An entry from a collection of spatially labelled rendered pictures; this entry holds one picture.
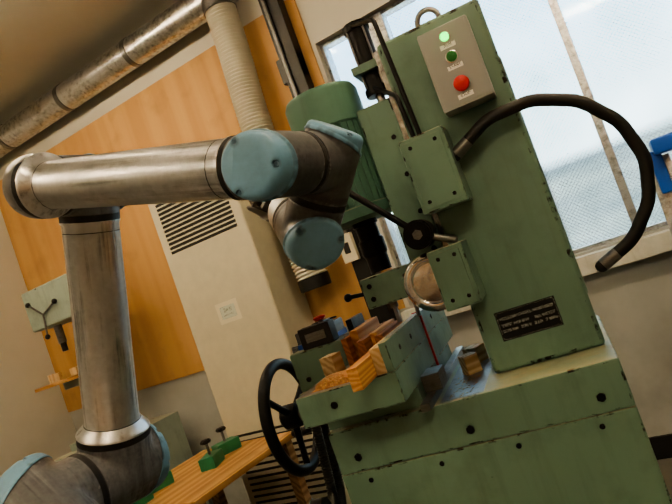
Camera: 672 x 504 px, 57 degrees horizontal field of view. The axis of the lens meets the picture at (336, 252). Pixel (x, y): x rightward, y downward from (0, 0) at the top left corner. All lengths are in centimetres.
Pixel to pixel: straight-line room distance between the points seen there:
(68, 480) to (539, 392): 89
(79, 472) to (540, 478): 87
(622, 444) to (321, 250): 64
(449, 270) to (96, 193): 64
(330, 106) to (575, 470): 87
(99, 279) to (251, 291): 163
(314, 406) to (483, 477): 34
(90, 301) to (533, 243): 88
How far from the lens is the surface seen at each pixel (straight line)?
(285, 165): 79
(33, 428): 426
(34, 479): 135
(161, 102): 352
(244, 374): 300
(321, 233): 92
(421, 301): 128
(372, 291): 141
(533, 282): 128
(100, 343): 133
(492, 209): 127
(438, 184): 120
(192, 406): 367
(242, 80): 302
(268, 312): 284
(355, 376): 107
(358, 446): 130
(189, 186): 89
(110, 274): 131
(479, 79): 124
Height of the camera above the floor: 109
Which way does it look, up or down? 2 degrees up
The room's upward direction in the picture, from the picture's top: 20 degrees counter-clockwise
